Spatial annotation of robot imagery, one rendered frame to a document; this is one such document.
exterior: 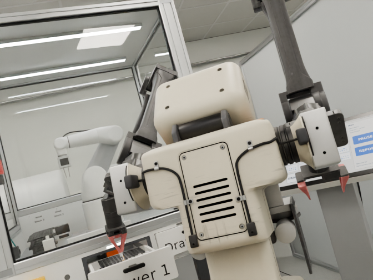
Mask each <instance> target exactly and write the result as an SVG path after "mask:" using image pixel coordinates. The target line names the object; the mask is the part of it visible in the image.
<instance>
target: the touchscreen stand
mask: <svg viewBox="0 0 373 280"><path fill-rule="evenodd" d="M316 193H317V197H318V199H319V203H320V207H321V210H322V214H323V217H324V221H325V224H326V228H327V231H328V234H329V238H330V242H331V245H332V248H333V251H334V255H335V259H336V263H337V266H338V269H339V272H340V276H341V280H373V238H372V235H371V231H370V228H369V224H368V222H367V218H366V214H365V211H364V207H363V205H362V201H361V198H360V194H359V190H358V188H357V184H356V182H355V183H350V184H346V186H345V192H344V193H343V191H342V188H341V186H335V187H329V188H324V189H318V190H316Z"/></svg>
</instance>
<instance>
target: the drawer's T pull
mask: <svg viewBox="0 0 373 280"><path fill-rule="evenodd" d="M142 267H145V263H144V262H143V263H140V264H133V265H130V266H129V267H128V268H126V269H123V273H128V272H131V271H134V270H136V269H140V268H142Z"/></svg>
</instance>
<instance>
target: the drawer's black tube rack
mask: <svg viewBox="0 0 373 280"><path fill-rule="evenodd" d="M139 253H141V254H143V253H145V250H143V249H141V248H140V247H138V248H135V249H132V250H129V251H126V252H123V256H124V259H125V260H127V259H128V258H132V257H135V256H137V255H138V254H139ZM119 262H122V259H121V257H120V254H117V255H114V256H111V257H108V258H105V259H103V260H100V261H98V263H99V265H100V267H101V268H100V269H102V268H105V267H108V266H111V265H113V264H116V263H119Z"/></svg>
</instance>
